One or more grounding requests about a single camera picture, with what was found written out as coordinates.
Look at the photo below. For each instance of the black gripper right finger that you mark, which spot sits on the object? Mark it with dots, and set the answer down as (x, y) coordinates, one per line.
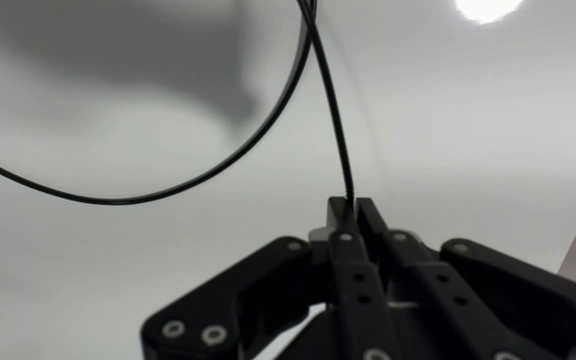
(475, 292)

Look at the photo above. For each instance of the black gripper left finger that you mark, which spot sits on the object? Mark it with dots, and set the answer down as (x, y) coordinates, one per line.
(280, 286)

